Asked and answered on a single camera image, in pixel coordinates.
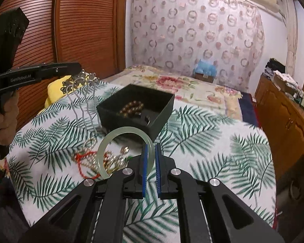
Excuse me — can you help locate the pile of folded clothes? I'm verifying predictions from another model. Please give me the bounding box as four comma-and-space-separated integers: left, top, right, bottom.
262, 58, 286, 81

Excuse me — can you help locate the circle pattern sheer curtain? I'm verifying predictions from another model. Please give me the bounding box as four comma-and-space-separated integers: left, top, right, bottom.
130, 0, 265, 92

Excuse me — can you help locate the person's left hand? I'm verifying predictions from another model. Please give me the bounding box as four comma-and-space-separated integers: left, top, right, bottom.
0, 91, 19, 146

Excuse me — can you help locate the silver hair comb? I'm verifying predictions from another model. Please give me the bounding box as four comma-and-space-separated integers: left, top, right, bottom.
60, 70, 99, 139

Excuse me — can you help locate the dark blue bedsheet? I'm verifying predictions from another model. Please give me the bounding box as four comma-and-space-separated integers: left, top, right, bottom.
238, 92, 259, 127

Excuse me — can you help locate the gold bead necklace pile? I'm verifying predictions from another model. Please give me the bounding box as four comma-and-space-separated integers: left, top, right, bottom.
80, 137, 131, 176

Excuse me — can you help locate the brown cardboard box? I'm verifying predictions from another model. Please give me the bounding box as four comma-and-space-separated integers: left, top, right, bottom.
194, 73, 214, 83

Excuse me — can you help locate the black jewelry box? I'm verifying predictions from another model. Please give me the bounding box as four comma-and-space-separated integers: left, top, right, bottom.
96, 84, 174, 141

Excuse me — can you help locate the yellow Pikachu plush toy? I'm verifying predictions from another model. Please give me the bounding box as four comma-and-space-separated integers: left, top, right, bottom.
44, 76, 71, 109

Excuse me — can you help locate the black camera module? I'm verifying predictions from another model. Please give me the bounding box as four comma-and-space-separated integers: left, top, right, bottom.
0, 7, 29, 74

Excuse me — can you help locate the floral bed blanket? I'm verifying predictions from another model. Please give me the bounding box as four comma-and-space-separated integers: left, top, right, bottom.
103, 65, 243, 121

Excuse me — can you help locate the beige side curtain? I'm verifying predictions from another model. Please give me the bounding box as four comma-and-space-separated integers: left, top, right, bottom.
282, 0, 298, 77

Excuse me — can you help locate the wooden louvered wardrobe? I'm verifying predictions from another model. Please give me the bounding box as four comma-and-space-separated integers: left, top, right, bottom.
0, 0, 128, 132

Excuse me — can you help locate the wooden sideboard cabinet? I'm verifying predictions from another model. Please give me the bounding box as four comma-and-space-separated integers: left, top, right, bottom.
255, 75, 304, 179

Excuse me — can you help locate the blue bag on box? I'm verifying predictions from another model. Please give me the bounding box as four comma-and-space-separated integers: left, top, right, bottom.
193, 60, 217, 77

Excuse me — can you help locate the green jade bangle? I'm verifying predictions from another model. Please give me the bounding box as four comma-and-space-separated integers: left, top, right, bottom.
95, 127, 155, 179

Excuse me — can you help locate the palm leaf print cloth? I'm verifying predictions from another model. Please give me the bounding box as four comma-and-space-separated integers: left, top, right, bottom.
7, 82, 276, 242

